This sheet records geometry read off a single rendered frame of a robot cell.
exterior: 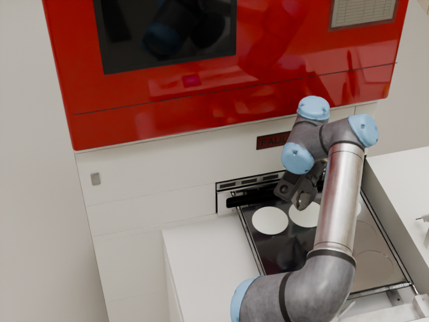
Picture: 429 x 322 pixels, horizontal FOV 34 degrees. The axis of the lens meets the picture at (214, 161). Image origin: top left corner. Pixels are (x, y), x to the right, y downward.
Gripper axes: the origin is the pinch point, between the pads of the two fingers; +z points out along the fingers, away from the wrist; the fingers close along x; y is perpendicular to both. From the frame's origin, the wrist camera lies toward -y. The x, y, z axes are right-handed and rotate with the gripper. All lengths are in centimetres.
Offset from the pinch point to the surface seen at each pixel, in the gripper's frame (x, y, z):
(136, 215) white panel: 38.5, -22.1, 7.4
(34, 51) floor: 224, 96, 98
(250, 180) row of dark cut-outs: 16.7, 2.4, 1.2
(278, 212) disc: 6.7, 1.5, 7.4
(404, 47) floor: 49, 222, 98
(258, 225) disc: 8.6, -5.5, 7.4
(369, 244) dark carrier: -19.5, 6.0, 7.5
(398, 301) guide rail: -32.8, -2.8, 12.3
